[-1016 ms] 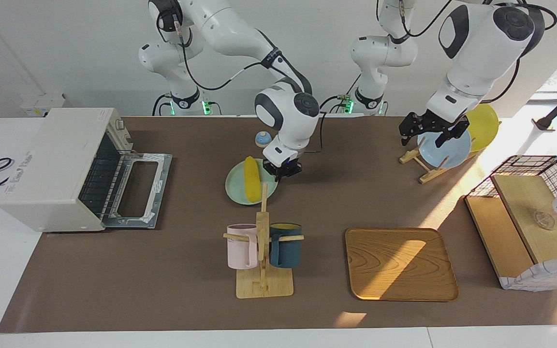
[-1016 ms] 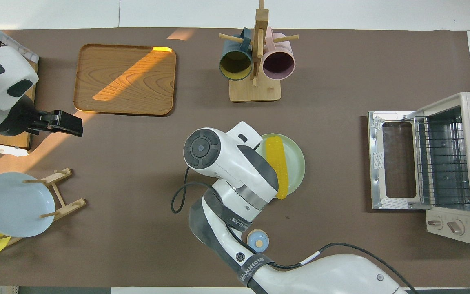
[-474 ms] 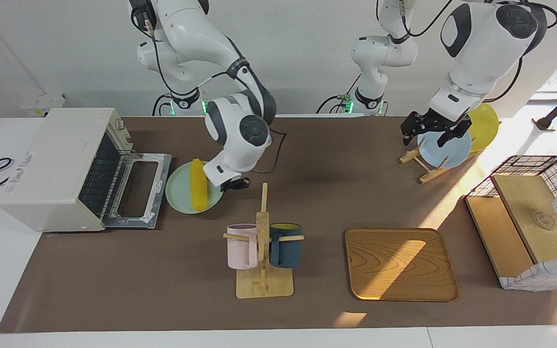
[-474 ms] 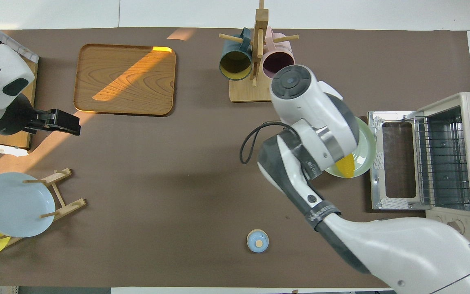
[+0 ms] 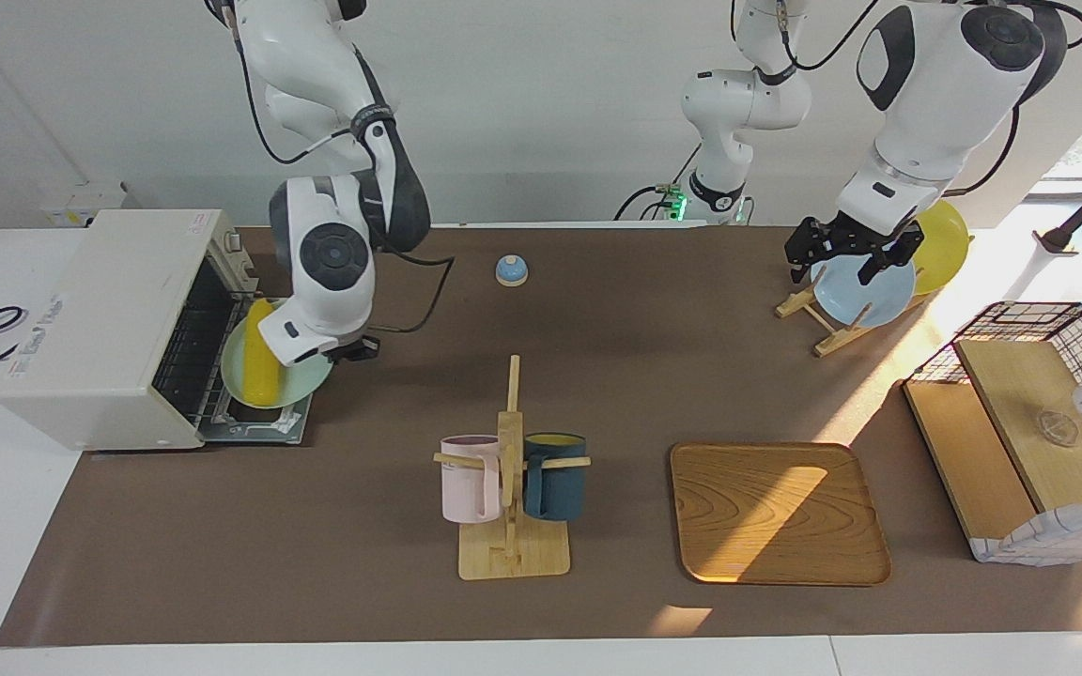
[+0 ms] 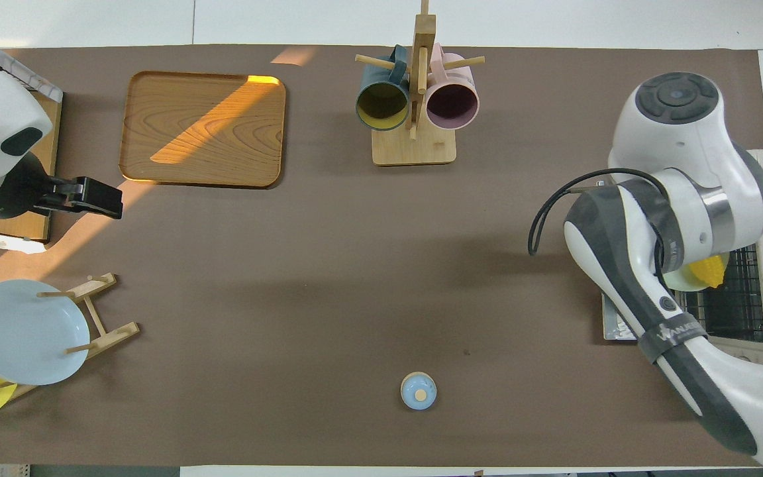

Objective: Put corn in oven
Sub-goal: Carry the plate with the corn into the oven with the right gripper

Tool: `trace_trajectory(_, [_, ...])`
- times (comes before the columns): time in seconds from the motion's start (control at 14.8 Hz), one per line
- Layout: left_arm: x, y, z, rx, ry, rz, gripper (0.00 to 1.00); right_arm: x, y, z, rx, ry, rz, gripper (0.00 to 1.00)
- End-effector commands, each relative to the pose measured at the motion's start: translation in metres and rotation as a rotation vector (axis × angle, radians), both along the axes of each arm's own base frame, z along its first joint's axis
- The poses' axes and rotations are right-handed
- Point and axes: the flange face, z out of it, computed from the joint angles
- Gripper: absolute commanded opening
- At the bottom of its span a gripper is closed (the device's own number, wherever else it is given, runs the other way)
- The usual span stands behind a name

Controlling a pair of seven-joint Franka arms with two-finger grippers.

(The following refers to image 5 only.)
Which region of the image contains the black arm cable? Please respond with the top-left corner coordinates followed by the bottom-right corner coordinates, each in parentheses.
top-left (950, 103), bottom-right (1021, 198)
top-left (236, 28), bottom-right (456, 334)

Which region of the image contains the white toaster oven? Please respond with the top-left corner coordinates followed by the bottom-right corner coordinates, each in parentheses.
top-left (0, 208), bottom-right (255, 452)

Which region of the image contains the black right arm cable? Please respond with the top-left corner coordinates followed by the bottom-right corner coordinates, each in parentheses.
top-left (236, 28), bottom-right (456, 334)

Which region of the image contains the square wooden tray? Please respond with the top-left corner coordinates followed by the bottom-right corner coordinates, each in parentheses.
top-left (670, 441), bottom-right (893, 588)

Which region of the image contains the yellow plate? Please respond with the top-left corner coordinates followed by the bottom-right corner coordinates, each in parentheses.
top-left (907, 199), bottom-right (971, 297)

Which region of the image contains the yellow corn cob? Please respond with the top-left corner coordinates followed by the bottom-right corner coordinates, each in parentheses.
top-left (240, 299), bottom-right (290, 407)

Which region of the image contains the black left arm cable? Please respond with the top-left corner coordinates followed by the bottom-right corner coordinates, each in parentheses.
top-left (950, 103), bottom-right (1021, 198)

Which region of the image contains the flat wooden board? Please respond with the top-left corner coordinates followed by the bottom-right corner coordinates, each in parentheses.
top-left (904, 380), bottom-right (1038, 541)

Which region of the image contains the light blue plate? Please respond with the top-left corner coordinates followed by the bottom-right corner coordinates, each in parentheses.
top-left (810, 253), bottom-right (918, 329)

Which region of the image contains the wooden lid board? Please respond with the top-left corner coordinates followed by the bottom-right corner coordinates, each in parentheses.
top-left (954, 338), bottom-right (1082, 513)

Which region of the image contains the black base cable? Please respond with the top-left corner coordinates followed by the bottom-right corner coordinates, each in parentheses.
top-left (613, 141), bottom-right (703, 223)

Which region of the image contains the metal oven rack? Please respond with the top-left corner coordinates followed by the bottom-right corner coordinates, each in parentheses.
top-left (151, 282), bottom-right (246, 428)

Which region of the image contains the white socket box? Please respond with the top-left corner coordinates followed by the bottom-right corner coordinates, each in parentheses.
top-left (39, 183), bottom-right (129, 226)

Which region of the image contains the clear glass knob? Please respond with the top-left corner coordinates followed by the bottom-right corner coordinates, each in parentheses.
top-left (1039, 410), bottom-right (1079, 447)

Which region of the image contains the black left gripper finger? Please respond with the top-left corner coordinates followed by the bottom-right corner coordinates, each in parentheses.
top-left (858, 230), bottom-right (923, 287)
top-left (783, 221), bottom-right (824, 283)

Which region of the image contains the wooden mug rack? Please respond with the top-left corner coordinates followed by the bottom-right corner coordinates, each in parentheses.
top-left (433, 355), bottom-right (592, 581)

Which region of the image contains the brown table mat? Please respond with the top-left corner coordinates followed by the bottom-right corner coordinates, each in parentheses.
top-left (0, 225), bottom-right (1082, 649)

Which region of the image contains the wooden dish rack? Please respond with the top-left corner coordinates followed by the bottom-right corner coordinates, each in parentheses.
top-left (775, 235), bottom-right (974, 358)

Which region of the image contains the glass oven door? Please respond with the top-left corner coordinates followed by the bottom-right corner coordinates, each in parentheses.
top-left (198, 390), bottom-right (317, 444)

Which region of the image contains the mint green plate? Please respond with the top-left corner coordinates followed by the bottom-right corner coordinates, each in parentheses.
top-left (220, 315), bottom-right (335, 410)

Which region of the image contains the white checked cloth liner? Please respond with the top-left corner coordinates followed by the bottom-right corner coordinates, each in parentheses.
top-left (970, 496), bottom-right (1082, 566)

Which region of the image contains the dark blue mug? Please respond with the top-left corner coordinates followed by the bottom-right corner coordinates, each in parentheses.
top-left (522, 432), bottom-right (589, 523)

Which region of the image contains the pink mug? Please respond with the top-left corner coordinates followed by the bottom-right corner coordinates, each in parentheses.
top-left (440, 435), bottom-right (504, 525)

